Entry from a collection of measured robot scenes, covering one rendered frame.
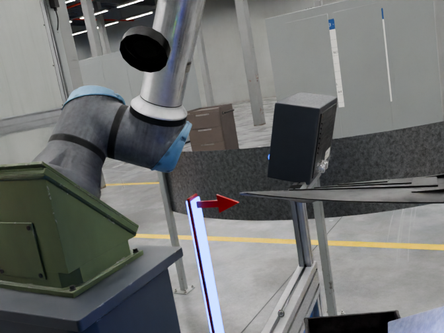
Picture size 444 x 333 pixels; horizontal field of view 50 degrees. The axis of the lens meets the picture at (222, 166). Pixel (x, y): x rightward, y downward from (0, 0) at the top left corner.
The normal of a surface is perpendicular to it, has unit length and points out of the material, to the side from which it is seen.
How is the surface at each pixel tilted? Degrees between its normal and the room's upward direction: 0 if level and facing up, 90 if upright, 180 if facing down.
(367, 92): 90
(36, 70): 90
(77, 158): 57
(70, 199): 90
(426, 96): 90
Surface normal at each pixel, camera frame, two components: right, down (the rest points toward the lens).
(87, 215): 0.85, -0.05
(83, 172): 0.72, -0.43
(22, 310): -0.17, -0.97
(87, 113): 0.17, -0.39
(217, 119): -0.46, 0.24
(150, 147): -0.03, 0.39
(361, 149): -0.13, 0.21
